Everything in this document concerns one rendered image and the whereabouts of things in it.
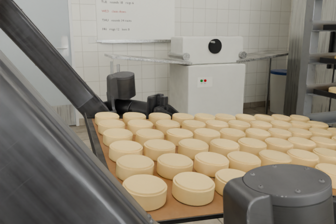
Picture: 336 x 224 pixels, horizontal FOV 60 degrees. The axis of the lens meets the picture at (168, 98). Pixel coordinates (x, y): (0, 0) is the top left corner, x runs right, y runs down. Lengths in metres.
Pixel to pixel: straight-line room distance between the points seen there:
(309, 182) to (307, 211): 0.02
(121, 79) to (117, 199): 0.58
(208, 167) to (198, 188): 0.08
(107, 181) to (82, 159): 0.02
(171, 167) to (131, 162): 0.05
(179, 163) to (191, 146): 0.08
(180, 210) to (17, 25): 0.50
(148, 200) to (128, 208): 0.14
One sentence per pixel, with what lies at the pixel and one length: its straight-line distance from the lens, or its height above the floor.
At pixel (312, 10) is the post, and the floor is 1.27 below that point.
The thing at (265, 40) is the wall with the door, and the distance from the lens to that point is 5.18.
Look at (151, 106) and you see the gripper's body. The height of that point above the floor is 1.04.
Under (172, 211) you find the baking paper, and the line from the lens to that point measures 0.33.
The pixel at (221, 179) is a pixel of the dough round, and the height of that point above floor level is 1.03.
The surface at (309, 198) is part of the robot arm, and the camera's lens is 0.20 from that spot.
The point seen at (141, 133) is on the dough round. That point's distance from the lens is 0.51.
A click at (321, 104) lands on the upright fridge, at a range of 3.80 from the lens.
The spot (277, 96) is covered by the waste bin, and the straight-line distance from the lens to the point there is 4.85.
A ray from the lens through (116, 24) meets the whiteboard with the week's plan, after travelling 4.07.
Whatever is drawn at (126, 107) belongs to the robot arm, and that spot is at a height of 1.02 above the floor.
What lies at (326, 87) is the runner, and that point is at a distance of 0.99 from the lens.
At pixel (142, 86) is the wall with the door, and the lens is 4.23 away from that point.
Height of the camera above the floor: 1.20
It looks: 12 degrees down
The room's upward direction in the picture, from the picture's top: straight up
